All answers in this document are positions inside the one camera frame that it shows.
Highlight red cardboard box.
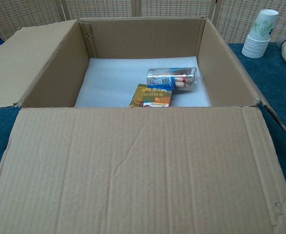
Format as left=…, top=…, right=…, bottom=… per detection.
left=0, top=16, right=286, bottom=234

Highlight green orange snack box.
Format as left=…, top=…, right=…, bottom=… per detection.
left=129, top=83, right=173, bottom=108

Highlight clear plastic jar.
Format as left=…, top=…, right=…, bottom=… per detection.
left=146, top=67, right=198, bottom=92

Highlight white foam sheet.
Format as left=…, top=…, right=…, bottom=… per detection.
left=74, top=56, right=212, bottom=108

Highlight blue table cloth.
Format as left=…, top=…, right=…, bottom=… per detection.
left=0, top=42, right=286, bottom=203

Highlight stack of paper cups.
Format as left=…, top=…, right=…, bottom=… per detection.
left=241, top=9, right=279, bottom=59

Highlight wooden woven folding screen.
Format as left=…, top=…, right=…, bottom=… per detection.
left=0, top=0, right=286, bottom=48

